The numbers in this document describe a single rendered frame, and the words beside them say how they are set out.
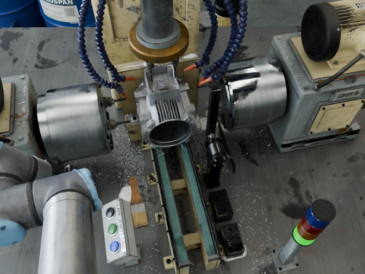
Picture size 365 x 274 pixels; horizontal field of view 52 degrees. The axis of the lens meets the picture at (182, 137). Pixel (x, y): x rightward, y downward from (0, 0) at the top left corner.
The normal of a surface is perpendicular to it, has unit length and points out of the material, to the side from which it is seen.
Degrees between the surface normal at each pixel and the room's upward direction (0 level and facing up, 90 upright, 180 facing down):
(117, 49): 90
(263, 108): 66
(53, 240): 35
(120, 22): 90
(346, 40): 74
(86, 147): 81
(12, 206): 21
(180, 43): 0
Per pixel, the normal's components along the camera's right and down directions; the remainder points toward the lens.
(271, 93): 0.16, 0.21
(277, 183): 0.00, -0.56
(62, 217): -0.17, -0.88
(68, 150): 0.22, 0.71
